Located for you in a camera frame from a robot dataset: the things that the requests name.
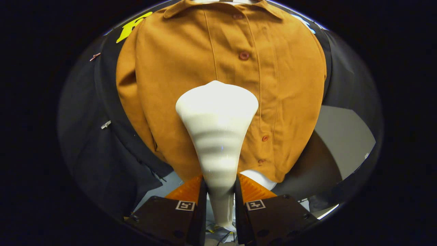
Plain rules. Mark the red clip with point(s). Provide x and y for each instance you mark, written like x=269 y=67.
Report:
x=95 y=56

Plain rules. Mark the silver clip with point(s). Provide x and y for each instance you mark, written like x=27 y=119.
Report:
x=106 y=124

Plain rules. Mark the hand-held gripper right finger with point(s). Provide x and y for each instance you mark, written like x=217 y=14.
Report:
x=239 y=212

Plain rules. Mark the white mannequin torso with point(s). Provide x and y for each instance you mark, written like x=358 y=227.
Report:
x=261 y=179

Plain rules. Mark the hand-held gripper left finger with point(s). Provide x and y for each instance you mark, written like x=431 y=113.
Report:
x=201 y=212

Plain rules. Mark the orange button-up shirt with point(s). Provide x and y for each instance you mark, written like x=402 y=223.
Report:
x=191 y=58

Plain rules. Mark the black backdrop cloth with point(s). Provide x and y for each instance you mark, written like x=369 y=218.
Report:
x=88 y=153

